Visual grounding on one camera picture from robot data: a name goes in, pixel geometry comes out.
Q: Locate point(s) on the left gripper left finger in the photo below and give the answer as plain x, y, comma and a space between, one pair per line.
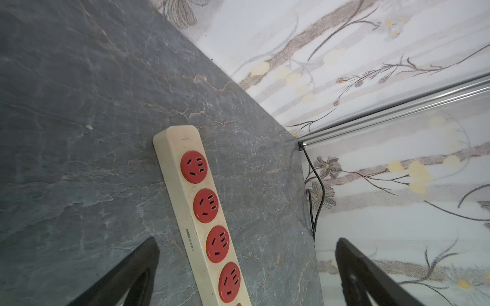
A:
132, 280

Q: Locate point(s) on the beige power strip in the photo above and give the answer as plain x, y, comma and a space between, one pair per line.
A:
200, 217

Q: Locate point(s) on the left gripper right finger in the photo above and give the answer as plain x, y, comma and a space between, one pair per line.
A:
362, 281

